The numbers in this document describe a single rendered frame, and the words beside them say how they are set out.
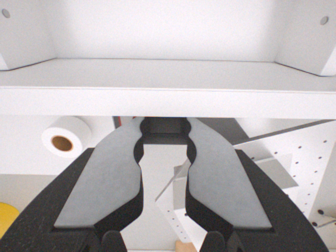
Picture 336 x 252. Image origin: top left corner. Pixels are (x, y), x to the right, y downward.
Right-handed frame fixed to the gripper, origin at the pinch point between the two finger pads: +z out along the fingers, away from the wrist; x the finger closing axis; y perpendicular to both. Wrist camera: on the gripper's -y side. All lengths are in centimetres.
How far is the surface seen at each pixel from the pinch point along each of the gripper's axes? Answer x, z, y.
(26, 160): -32.0, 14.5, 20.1
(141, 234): -35, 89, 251
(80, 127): -15.4, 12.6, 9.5
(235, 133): 22.9, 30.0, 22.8
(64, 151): -18.4, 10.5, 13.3
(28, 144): -29.2, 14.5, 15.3
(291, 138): 26.1, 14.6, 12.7
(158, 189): -7, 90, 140
